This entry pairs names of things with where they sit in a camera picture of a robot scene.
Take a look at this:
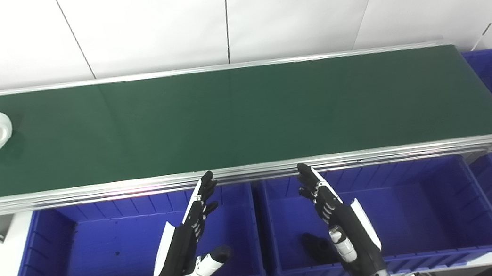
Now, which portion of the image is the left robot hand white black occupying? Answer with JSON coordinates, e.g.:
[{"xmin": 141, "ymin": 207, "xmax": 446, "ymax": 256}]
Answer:
[{"xmin": 138, "ymin": 169, "xmax": 236, "ymax": 276}]

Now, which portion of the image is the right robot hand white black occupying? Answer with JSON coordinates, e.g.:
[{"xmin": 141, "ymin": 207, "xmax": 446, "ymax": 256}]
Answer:
[{"xmin": 295, "ymin": 154, "xmax": 388, "ymax": 276}]

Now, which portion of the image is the black plastic part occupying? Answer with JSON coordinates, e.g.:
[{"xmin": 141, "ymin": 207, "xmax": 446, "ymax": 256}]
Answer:
[{"xmin": 301, "ymin": 229, "xmax": 341, "ymax": 268}]

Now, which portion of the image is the green conveyor belt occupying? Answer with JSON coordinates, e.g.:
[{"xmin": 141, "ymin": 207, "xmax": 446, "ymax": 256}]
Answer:
[
  {"xmin": 0, "ymin": 30, "xmax": 492, "ymax": 199},
  {"xmin": 0, "ymin": 25, "xmax": 492, "ymax": 218}
]

